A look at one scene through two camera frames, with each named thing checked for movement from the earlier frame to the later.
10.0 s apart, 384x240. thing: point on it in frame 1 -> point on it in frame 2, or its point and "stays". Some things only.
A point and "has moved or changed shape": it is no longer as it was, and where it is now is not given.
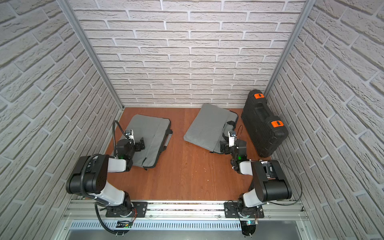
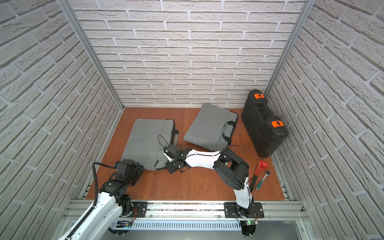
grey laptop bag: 155,131 has moved or changed shape
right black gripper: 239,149 -> 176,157
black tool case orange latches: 266,132 stays
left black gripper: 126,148 -> 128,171
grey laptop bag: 210,127 stays
